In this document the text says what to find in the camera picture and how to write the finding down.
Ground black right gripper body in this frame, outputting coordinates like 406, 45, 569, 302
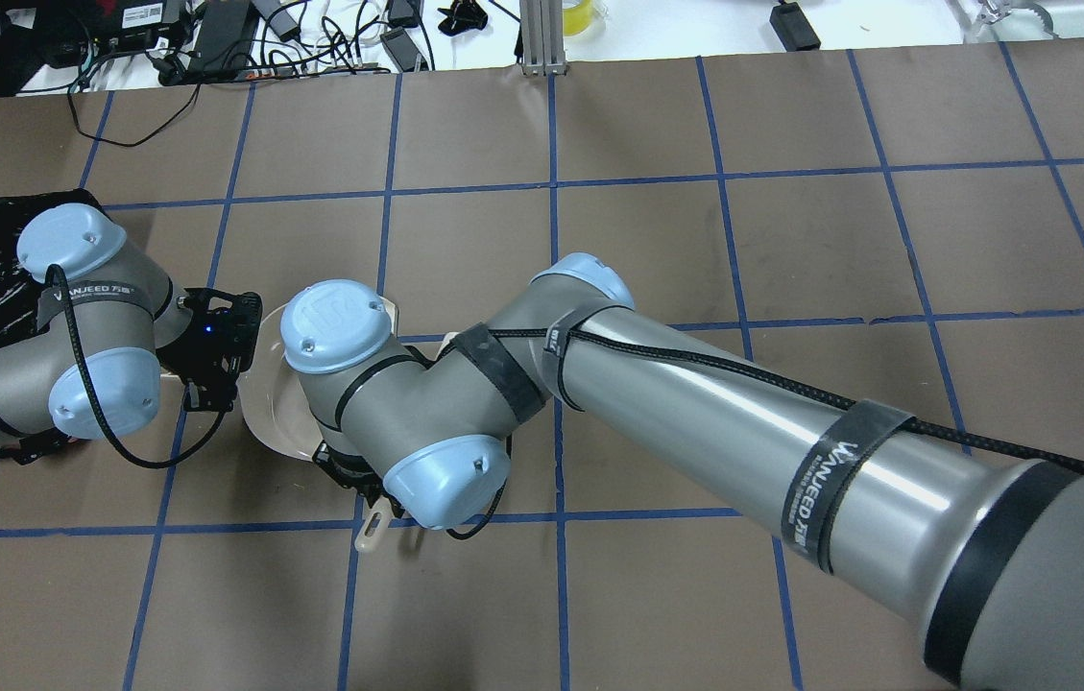
312, 442, 405, 519

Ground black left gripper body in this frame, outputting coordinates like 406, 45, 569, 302
157, 287, 229, 381

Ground beige plastic dustpan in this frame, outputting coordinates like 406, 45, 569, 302
157, 296, 403, 460

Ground beige hand brush black bristles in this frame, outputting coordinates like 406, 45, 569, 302
334, 337, 467, 552

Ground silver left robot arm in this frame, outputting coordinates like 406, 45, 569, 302
0, 203, 262, 468

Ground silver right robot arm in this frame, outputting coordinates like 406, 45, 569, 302
279, 252, 1084, 690

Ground black power adapter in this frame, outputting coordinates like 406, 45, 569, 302
184, 1, 255, 82

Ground yellow tape roll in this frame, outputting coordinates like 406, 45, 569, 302
560, 0, 606, 36

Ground aluminium frame post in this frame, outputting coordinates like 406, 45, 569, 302
519, 0, 568, 76

